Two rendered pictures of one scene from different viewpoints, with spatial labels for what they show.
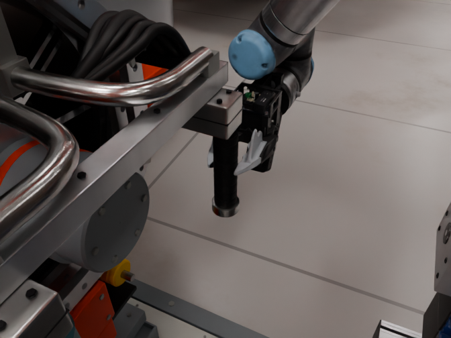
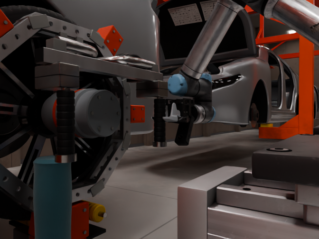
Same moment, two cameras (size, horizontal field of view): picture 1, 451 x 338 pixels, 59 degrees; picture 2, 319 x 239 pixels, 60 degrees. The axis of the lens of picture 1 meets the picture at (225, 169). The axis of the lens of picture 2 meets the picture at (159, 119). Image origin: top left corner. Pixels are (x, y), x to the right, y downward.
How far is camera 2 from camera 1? 0.54 m
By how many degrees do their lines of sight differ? 39
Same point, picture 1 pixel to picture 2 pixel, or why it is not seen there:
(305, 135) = not seen: hidden behind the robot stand
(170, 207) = not seen: outside the picture
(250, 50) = (175, 79)
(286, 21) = (189, 65)
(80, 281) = (76, 188)
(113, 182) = (106, 68)
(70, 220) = (89, 63)
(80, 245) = (87, 104)
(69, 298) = not seen: hidden behind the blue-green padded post
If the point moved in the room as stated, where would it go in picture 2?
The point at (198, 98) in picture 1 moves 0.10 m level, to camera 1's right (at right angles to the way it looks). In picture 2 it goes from (146, 74) to (180, 73)
